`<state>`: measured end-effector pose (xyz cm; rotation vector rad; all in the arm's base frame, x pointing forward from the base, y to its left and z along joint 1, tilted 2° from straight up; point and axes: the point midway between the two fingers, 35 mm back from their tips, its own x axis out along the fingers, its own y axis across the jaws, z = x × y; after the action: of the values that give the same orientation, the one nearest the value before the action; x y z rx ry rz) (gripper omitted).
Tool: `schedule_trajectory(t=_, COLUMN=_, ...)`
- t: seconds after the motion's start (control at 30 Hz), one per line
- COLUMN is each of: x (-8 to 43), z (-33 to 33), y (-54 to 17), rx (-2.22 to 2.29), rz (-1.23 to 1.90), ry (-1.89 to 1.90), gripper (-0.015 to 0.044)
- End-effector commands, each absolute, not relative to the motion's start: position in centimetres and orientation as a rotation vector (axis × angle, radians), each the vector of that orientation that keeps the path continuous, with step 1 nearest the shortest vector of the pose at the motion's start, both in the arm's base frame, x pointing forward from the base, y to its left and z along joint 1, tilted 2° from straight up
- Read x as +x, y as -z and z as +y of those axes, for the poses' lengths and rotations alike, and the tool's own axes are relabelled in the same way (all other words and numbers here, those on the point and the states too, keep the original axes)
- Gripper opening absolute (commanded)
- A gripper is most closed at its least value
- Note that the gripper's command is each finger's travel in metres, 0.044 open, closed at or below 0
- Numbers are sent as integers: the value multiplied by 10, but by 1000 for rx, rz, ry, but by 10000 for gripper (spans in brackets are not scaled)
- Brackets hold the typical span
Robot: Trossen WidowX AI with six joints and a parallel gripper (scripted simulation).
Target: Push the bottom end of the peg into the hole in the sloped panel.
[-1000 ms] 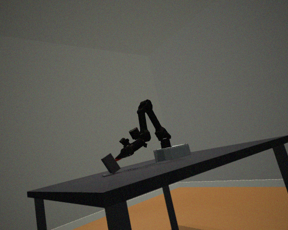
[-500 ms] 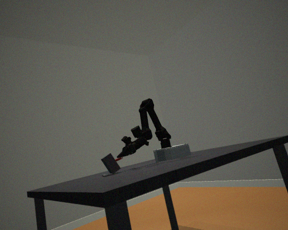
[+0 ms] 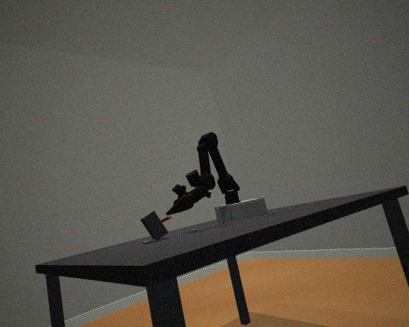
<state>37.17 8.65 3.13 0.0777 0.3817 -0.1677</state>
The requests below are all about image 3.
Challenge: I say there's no dark grey sloped panel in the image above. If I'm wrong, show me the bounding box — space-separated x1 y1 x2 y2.
141 211 168 244

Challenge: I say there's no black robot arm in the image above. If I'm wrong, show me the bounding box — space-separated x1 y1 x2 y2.
172 132 241 205

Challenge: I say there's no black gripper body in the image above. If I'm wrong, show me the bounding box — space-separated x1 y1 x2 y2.
175 190 200 209

